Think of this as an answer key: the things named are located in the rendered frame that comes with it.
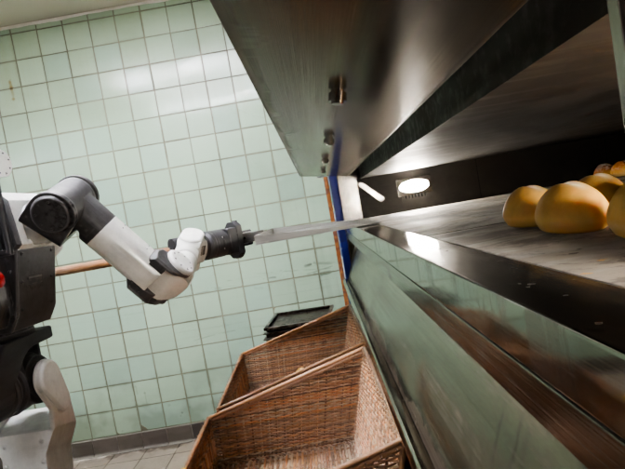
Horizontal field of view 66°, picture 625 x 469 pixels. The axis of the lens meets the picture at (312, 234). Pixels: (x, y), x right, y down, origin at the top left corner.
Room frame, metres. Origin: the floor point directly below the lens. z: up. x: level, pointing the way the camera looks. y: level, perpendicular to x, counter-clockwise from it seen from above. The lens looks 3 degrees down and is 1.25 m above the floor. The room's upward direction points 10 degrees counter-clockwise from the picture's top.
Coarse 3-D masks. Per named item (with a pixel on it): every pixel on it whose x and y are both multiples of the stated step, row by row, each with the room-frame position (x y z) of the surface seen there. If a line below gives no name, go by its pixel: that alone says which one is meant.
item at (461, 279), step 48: (384, 240) 0.83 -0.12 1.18; (432, 240) 0.69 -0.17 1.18; (432, 288) 0.50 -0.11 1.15; (480, 288) 0.34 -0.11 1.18; (528, 288) 0.31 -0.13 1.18; (576, 288) 0.29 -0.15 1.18; (624, 288) 0.27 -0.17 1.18; (528, 336) 0.27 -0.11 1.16; (576, 336) 0.21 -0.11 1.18; (624, 336) 0.20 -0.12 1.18; (576, 384) 0.22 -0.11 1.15; (624, 384) 0.18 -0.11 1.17; (624, 432) 0.19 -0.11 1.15
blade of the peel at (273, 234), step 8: (312, 224) 1.90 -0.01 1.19; (320, 224) 1.90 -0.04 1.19; (328, 224) 1.86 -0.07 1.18; (336, 224) 1.73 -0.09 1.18; (344, 224) 1.59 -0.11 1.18; (352, 224) 1.48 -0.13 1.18; (360, 224) 1.36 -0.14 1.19; (368, 224) 1.36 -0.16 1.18; (264, 232) 1.61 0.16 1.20; (272, 232) 1.86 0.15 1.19; (280, 232) 1.91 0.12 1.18; (288, 232) 1.36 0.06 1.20; (296, 232) 1.36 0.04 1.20; (304, 232) 1.36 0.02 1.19; (312, 232) 1.36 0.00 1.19; (320, 232) 1.36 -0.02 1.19; (256, 240) 1.36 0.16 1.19; (264, 240) 1.36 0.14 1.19; (272, 240) 1.36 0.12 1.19; (280, 240) 1.36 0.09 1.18
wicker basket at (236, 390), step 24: (336, 312) 1.92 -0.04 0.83; (288, 336) 1.91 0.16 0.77; (336, 336) 1.92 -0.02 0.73; (360, 336) 1.48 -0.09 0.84; (240, 360) 1.83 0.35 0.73; (288, 360) 1.92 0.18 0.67; (312, 360) 1.92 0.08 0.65; (240, 384) 1.76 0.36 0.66; (264, 384) 1.91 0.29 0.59; (288, 408) 1.64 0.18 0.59
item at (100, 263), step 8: (160, 248) 1.64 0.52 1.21; (168, 248) 1.63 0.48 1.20; (80, 264) 1.63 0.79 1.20; (88, 264) 1.63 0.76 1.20; (96, 264) 1.63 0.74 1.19; (104, 264) 1.63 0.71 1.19; (56, 272) 1.63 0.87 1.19; (64, 272) 1.63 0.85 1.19; (72, 272) 1.63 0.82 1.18; (80, 272) 1.64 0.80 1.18
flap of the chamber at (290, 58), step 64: (256, 0) 0.31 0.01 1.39; (320, 0) 0.31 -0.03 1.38; (384, 0) 0.31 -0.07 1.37; (448, 0) 0.31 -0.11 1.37; (512, 0) 0.31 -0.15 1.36; (256, 64) 0.44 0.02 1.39; (320, 64) 0.44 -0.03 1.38; (384, 64) 0.44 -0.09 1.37; (448, 64) 0.44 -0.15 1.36; (320, 128) 0.79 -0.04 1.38; (384, 128) 0.79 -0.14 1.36
